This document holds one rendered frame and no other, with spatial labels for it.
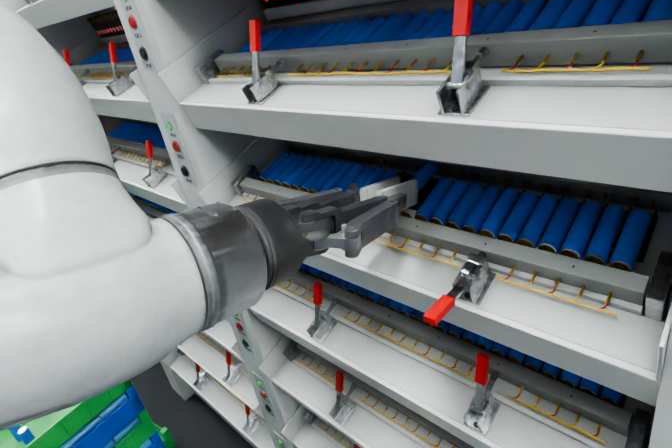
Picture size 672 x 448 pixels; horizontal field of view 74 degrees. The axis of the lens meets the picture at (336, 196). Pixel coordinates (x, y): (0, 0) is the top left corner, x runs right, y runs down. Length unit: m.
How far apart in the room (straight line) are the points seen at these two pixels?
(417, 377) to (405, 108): 0.38
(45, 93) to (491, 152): 0.32
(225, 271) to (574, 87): 0.28
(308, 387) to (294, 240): 0.59
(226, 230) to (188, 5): 0.46
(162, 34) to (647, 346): 0.65
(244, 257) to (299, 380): 0.63
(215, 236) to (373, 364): 0.40
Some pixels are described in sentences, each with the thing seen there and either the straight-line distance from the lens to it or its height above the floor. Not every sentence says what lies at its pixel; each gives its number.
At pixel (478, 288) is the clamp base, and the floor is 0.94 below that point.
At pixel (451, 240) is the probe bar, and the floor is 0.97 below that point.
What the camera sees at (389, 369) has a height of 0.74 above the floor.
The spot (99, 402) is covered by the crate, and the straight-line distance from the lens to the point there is 1.20.
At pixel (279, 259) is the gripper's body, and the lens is 0.36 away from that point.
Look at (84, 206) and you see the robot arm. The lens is 0.31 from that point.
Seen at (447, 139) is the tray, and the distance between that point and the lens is 0.38.
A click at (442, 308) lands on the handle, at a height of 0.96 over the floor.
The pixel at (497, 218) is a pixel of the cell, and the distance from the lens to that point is 0.50.
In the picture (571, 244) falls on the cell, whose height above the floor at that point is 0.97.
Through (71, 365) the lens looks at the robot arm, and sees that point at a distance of 0.29.
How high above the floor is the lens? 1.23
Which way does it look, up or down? 25 degrees down
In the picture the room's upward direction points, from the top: 11 degrees counter-clockwise
